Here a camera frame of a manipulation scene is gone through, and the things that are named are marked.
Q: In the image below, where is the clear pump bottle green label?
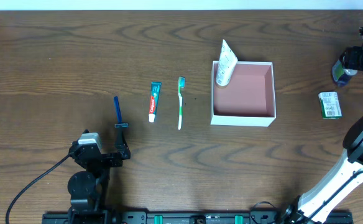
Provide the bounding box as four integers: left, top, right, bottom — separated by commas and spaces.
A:
331, 60, 357, 87

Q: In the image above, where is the green white soap box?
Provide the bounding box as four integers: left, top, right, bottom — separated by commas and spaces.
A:
318, 91, 342, 119

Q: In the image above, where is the Colgate toothpaste tube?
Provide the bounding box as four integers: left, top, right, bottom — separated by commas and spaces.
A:
149, 82, 162, 123

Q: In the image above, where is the green white toothbrush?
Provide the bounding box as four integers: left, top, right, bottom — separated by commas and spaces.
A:
178, 77, 186, 130

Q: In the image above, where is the white lotion tube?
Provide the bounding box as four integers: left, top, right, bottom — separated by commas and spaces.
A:
216, 39, 238, 86

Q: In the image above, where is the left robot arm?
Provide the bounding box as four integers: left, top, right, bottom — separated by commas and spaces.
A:
67, 125, 131, 224

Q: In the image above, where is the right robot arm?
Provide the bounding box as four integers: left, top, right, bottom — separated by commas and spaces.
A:
275, 26, 363, 223

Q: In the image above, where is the blue disposable razor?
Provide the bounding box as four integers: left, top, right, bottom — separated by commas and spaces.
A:
114, 96, 129, 128

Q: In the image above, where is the white box pink interior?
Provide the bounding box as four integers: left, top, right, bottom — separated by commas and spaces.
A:
210, 61, 277, 127

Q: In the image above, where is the black mounting rail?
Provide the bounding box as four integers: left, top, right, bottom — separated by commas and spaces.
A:
42, 210, 354, 224

